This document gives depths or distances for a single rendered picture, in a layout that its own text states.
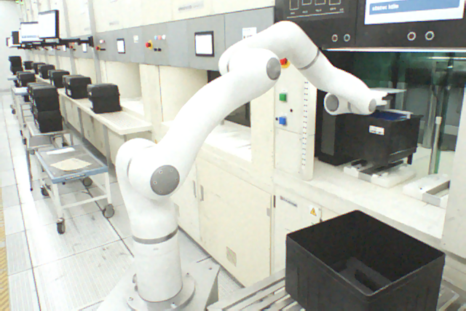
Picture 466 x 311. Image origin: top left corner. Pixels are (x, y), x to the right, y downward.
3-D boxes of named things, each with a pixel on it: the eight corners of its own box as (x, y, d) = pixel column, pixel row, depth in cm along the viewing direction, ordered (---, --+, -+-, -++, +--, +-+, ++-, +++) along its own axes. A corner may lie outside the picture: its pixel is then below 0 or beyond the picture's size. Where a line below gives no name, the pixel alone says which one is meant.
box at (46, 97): (33, 108, 412) (29, 86, 405) (58, 105, 427) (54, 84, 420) (35, 111, 388) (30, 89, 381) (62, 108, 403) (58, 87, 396)
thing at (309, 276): (353, 257, 108) (357, 208, 104) (438, 313, 85) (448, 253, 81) (282, 288, 95) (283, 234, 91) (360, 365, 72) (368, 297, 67)
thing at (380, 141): (338, 161, 149) (344, 88, 141) (367, 153, 161) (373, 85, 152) (389, 178, 130) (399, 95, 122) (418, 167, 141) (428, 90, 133)
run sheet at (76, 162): (47, 165, 289) (47, 163, 289) (73, 158, 308) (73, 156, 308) (68, 172, 273) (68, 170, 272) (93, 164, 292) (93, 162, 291)
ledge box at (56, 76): (51, 87, 555) (48, 71, 548) (69, 85, 571) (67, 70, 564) (53, 89, 531) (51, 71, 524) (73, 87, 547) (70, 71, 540)
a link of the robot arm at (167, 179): (140, 193, 91) (164, 216, 78) (108, 164, 85) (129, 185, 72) (259, 71, 105) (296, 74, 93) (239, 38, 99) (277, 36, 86)
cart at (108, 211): (38, 195, 341) (29, 149, 328) (92, 183, 371) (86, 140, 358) (58, 237, 266) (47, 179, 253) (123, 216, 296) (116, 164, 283)
